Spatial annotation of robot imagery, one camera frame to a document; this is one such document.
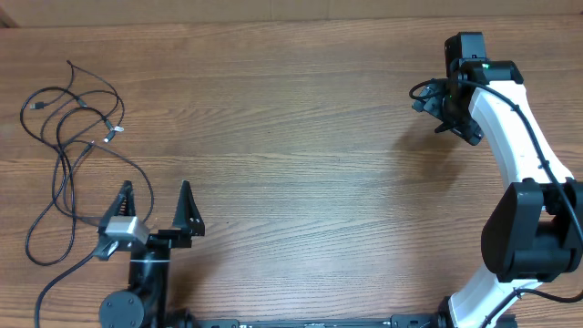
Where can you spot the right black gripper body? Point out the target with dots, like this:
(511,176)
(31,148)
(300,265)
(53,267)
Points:
(437,107)

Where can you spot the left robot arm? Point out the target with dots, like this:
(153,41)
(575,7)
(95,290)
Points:
(144,303)

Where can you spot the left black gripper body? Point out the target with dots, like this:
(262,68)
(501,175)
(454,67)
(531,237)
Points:
(166,241)

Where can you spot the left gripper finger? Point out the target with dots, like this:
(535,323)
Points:
(187,217)
(123,205)

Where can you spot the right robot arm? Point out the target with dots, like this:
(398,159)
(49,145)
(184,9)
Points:
(535,232)

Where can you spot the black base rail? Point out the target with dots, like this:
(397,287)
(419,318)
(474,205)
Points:
(314,322)

